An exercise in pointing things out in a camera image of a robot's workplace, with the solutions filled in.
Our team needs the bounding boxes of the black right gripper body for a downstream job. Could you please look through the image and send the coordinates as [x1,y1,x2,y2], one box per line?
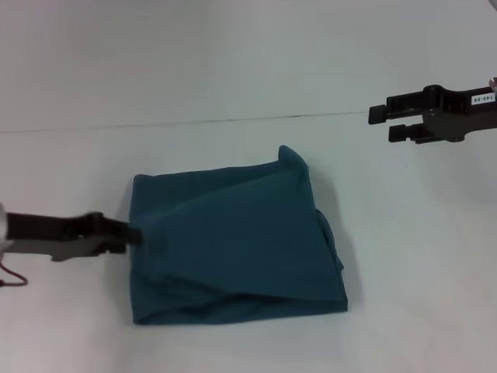
[418,84,497,146]

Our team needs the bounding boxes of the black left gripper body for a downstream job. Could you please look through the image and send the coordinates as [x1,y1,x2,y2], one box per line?
[5,211,108,263]

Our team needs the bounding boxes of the teal blue t-shirt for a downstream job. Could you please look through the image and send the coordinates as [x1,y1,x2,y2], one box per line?
[130,144,349,326]

